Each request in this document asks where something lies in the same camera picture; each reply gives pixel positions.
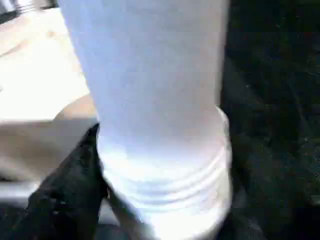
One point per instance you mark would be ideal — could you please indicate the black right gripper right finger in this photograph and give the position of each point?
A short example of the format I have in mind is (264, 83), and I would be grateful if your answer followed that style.
(262, 222)

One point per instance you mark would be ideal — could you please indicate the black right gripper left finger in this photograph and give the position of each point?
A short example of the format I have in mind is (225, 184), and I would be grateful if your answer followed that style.
(62, 200)

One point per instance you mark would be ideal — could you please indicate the white plastic table top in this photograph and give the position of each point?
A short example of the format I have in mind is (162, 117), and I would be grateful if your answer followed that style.
(37, 75)

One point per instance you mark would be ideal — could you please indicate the white plastic table leg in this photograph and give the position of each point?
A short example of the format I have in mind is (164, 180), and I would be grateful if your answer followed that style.
(150, 100)

